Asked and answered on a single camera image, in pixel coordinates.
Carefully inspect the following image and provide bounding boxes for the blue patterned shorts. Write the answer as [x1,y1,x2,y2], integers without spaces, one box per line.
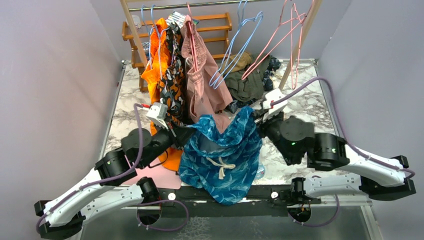
[178,106,263,206]

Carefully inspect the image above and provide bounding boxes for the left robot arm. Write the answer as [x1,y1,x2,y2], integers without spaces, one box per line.
[34,125,196,240]

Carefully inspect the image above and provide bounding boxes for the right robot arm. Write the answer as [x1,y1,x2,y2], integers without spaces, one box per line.
[252,110,417,205]

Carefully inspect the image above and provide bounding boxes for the orange shorts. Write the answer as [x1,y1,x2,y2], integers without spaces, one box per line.
[141,18,183,172]

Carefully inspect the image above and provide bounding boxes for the pink shorts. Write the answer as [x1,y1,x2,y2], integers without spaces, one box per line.
[181,16,233,133]

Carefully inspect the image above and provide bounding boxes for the camouflage patterned shorts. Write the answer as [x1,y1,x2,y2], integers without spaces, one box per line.
[159,23,193,125]

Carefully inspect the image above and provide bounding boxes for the hanger holding pink shorts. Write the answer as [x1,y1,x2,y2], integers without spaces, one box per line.
[185,2,199,72]

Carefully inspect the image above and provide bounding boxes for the olive green garment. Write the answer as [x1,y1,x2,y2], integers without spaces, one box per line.
[224,55,270,102]

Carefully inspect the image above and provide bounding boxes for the pink mat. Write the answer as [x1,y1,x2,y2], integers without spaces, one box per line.
[122,166,182,190]

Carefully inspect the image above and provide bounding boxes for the dark navy patterned garment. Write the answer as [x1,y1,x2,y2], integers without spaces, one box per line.
[226,55,281,114]

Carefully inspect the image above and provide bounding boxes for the tan garment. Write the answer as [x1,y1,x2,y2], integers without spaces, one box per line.
[219,52,253,74]

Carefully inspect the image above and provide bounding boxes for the blue lidded jar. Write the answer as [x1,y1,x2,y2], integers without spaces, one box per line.
[142,41,151,61]

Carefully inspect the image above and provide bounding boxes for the wooden shelf unit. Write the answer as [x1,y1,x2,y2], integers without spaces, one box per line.
[121,12,233,92]

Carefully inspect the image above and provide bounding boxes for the marker pen pack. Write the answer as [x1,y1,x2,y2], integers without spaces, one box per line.
[165,11,186,28]

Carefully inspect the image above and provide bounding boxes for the clear plastic cup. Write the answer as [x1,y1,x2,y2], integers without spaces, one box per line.
[131,14,143,32]

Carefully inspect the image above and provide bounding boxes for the wooden clothes rack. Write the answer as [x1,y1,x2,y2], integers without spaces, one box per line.
[120,0,323,90]

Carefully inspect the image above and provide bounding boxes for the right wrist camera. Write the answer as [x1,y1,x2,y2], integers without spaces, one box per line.
[260,88,288,122]

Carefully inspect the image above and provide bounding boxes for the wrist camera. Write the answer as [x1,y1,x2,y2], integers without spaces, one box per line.
[260,88,288,122]
[146,102,168,130]

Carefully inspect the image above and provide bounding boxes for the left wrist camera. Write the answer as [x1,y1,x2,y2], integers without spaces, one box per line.
[146,102,168,130]

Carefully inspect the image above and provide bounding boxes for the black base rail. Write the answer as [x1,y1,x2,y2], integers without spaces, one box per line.
[143,184,321,218]

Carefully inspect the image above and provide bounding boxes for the blue wire hanger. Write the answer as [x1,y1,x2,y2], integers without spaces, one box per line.
[208,0,264,90]

